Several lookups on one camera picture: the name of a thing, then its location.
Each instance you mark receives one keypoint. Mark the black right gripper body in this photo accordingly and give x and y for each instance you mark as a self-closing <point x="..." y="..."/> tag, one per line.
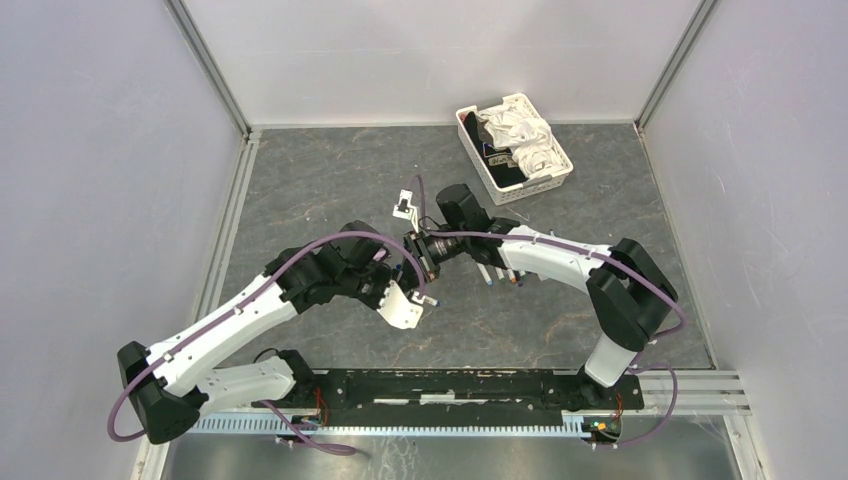
<point x="433" y="250"/>

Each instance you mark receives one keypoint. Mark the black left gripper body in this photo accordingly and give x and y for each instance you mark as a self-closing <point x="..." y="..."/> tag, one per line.
<point x="374" y="282"/>

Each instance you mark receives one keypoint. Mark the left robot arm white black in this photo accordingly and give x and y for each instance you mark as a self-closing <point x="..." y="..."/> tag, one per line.
<point x="170" y="385"/>

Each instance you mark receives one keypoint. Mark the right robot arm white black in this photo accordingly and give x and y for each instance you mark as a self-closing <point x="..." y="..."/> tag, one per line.
<point x="630" y="295"/>

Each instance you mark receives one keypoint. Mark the black item in basket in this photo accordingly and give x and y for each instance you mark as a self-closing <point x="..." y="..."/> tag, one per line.
<point x="499" y="162"/>

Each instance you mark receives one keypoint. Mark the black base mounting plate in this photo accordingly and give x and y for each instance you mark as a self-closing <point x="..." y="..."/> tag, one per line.
<point x="457" y="398"/>

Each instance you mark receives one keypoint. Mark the white plastic basket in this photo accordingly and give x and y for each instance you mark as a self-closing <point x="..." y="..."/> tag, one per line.
<point x="516" y="192"/>

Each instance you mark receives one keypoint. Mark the crumpled white cloth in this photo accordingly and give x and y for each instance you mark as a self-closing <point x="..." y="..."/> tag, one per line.
<point x="515" y="124"/>

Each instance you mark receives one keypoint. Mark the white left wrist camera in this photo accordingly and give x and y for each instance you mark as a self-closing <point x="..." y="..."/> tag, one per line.
<point x="397" y="309"/>

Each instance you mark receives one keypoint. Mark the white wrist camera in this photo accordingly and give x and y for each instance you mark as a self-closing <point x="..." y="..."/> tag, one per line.
<point x="397" y="309"/>
<point x="406" y="210"/>

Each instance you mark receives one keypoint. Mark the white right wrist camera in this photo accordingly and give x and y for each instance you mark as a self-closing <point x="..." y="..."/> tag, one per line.
<point x="406" y="210"/>

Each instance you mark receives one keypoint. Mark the aluminium frame rail left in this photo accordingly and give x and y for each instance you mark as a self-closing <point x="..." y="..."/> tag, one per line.
<point x="210" y="294"/>

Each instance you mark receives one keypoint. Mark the aluminium frame rail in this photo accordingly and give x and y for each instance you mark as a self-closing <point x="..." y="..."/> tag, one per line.
<point x="210" y="294"/>
<point x="699" y="393"/>

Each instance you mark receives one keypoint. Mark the white slotted cable duct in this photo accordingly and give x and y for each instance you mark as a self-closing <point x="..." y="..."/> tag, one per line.
<point x="270" y="424"/>

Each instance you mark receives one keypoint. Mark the aluminium frame rail front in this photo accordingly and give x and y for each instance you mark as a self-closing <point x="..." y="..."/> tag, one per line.
<point x="699" y="393"/>

